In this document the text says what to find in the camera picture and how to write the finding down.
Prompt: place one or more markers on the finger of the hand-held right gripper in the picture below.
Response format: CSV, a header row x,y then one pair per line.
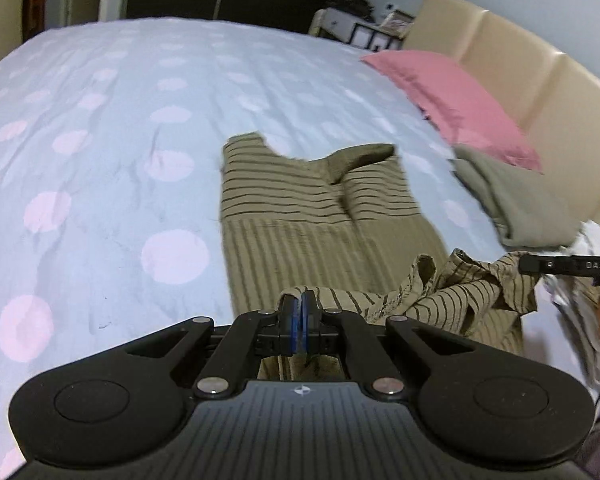
x,y
565,264

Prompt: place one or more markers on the bed with dotted blue sheet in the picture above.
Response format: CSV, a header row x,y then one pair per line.
x,y
105,160

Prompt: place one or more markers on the picture frame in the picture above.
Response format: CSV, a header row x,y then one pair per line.
x,y
397,21

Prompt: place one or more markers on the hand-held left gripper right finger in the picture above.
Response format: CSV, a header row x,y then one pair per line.
x,y
307,322

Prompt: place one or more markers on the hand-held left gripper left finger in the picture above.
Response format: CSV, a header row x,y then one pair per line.
x,y
293,322

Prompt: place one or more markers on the pink pillow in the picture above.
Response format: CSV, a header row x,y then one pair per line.
x,y
450,95

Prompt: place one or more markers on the beige padded headboard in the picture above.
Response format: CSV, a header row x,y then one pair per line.
x,y
540,70

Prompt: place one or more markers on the grey-green folded cloth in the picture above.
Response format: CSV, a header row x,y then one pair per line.
x,y
520,200

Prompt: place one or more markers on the white nightstand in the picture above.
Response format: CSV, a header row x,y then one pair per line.
x,y
350,27

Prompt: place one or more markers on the white cloth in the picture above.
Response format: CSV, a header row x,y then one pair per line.
x,y
575,310

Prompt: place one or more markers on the dark cloth pile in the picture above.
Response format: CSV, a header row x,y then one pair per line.
x,y
352,2

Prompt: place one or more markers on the olive striped garment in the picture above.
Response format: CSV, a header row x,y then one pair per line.
x,y
290,220

